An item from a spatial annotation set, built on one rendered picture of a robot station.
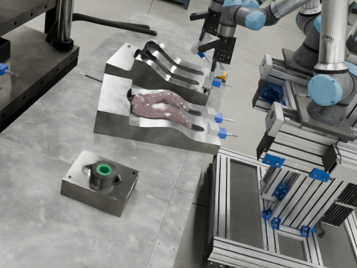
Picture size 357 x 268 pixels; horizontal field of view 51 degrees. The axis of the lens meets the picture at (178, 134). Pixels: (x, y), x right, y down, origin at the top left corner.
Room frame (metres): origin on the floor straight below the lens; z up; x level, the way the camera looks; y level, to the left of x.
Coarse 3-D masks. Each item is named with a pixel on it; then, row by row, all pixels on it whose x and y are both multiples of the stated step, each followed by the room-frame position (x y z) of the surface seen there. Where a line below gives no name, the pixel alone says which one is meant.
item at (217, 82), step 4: (208, 76) 1.54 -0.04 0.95; (208, 80) 1.54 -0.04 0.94; (212, 80) 1.54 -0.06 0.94; (216, 80) 1.55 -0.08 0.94; (220, 80) 1.56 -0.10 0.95; (204, 84) 1.53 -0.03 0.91; (208, 84) 1.53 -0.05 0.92; (212, 84) 1.54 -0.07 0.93; (216, 84) 1.54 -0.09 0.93; (220, 84) 1.55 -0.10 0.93; (224, 84) 1.55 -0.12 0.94
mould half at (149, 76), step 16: (128, 48) 1.71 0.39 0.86; (112, 64) 1.50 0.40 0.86; (128, 64) 1.56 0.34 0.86; (144, 64) 1.50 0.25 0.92; (192, 64) 1.74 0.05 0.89; (144, 80) 1.50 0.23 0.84; (160, 80) 1.50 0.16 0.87; (176, 80) 1.53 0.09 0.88; (192, 96) 1.49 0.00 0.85; (208, 96) 1.49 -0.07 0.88
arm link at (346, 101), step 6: (354, 66) 1.42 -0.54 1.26; (348, 72) 1.35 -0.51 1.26; (354, 72) 1.35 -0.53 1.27; (354, 78) 1.35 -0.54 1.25; (354, 84) 1.33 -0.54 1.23; (354, 90) 1.34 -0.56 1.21; (348, 96) 1.33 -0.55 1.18; (354, 96) 1.38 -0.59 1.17; (342, 102) 1.35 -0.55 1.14; (348, 102) 1.36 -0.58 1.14
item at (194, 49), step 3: (192, 45) 1.87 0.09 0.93; (195, 45) 1.84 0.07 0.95; (192, 48) 1.83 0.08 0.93; (195, 48) 1.83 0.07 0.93; (192, 51) 1.83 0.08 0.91; (195, 51) 1.83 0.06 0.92; (198, 54) 1.84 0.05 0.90; (201, 54) 1.84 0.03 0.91; (204, 54) 1.84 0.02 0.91; (201, 57) 1.84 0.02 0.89; (207, 57) 1.87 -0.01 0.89; (207, 60) 1.87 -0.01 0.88
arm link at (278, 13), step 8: (280, 0) 1.60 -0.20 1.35; (288, 0) 1.57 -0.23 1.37; (296, 0) 1.56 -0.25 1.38; (304, 0) 1.55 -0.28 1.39; (264, 8) 1.63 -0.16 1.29; (272, 8) 1.61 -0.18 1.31; (280, 8) 1.59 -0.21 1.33; (288, 8) 1.58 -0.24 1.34; (296, 8) 1.58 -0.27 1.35; (272, 16) 1.60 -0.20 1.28; (280, 16) 1.60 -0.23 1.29; (272, 24) 1.65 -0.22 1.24
